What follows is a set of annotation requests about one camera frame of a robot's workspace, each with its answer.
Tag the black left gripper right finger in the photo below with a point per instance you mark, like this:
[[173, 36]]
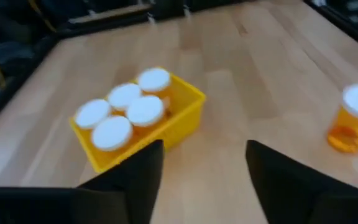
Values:
[[291, 193]]

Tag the yellow plastic basket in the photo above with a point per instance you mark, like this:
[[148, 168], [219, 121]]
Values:
[[179, 127]]

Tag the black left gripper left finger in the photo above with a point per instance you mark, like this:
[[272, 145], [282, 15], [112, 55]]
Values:
[[135, 186]]

